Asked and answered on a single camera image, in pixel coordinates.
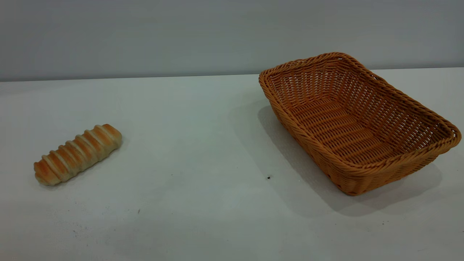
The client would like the orange woven wicker basket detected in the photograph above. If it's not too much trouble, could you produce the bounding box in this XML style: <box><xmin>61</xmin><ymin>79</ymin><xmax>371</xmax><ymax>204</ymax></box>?
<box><xmin>258</xmin><ymin>52</ymin><xmax>462</xmax><ymax>196</ymax></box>

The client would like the striped long bread roll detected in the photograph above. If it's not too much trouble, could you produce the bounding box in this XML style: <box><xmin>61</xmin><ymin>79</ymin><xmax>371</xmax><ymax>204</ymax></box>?
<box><xmin>33</xmin><ymin>124</ymin><xmax>123</xmax><ymax>186</ymax></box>

